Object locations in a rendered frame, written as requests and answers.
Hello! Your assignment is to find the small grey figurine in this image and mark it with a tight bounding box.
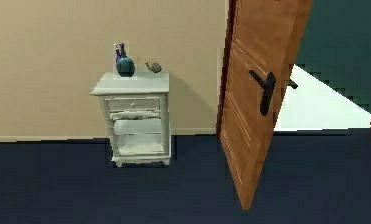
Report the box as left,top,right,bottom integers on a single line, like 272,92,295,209
145,61,163,74

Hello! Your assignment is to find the white bedside table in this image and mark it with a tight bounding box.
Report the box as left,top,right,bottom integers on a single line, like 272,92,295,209
89,71,173,168

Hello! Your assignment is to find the blue round vase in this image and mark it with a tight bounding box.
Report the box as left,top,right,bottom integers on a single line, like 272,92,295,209
113,42,137,78

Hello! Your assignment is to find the brown wooden door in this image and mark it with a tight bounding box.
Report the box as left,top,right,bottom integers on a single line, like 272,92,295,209
215,0,315,211

